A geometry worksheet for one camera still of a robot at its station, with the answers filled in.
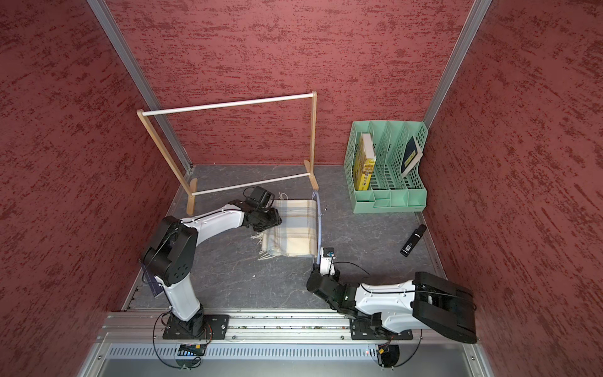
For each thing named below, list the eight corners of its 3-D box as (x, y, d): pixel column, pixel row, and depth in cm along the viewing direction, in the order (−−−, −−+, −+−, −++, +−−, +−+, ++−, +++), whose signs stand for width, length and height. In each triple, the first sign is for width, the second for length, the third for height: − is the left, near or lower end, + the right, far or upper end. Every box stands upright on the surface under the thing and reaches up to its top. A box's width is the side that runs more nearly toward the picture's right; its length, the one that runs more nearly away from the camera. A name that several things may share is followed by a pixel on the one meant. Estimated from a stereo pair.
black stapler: (398, 252, 93) (403, 246, 89) (414, 228, 101) (419, 221, 96) (406, 258, 92) (411, 252, 87) (422, 233, 99) (428, 226, 95)
